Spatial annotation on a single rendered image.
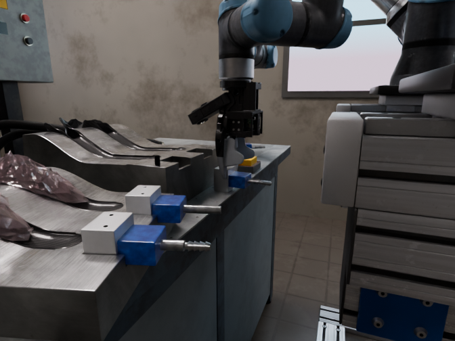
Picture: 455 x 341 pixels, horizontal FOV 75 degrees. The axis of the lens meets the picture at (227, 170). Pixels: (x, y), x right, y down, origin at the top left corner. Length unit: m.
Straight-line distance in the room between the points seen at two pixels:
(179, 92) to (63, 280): 2.64
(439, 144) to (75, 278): 0.35
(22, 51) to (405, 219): 1.36
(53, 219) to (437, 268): 0.44
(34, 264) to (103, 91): 3.10
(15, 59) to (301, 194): 2.13
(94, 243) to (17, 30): 1.18
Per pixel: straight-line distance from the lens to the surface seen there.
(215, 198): 0.64
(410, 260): 0.36
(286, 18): 0.55
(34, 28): 1.48
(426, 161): 0.33
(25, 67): 1.43
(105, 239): 0.34
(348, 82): 2.48
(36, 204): 0.47
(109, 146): 0.78
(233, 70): 0.63
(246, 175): 0.67
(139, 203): 0.43
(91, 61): 3.51
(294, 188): 2.64
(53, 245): 0.40
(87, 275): 0.32
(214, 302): 0.85
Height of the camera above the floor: 1.01
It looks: 14 degrees down
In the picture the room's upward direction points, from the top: straight up
